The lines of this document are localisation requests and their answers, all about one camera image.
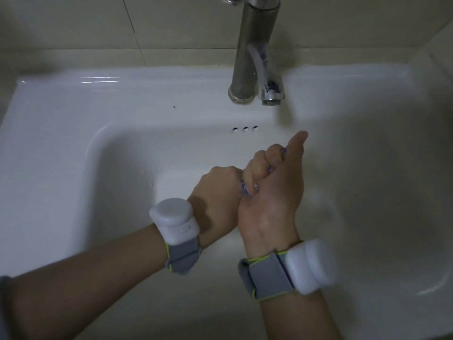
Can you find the person's left hand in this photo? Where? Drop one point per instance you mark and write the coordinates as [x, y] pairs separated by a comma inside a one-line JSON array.
[[216, 198]]

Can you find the person's right hand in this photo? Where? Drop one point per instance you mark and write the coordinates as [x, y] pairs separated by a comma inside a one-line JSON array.
[[272, 208]]

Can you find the person's right thumb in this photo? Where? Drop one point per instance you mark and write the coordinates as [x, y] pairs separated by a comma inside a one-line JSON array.
[[296, 152]]

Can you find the person's right middle finger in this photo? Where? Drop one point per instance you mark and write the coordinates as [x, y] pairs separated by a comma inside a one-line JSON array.
[[260, 166]]

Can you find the clear bluish plastic object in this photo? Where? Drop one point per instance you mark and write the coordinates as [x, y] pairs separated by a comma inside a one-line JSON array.
[[245, 189]]

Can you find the person's right forearm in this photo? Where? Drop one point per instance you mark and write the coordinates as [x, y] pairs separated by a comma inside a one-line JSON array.
[[297, 318]]

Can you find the person's left forearm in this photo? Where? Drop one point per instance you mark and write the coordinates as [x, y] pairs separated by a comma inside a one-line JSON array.
[[88, 279]]

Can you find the chrome metal faucet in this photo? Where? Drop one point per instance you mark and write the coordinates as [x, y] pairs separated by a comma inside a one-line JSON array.
[[247, 49]]

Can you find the white ceramic sink basin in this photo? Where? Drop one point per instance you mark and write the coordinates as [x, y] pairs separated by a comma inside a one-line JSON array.
[[88, 155]]

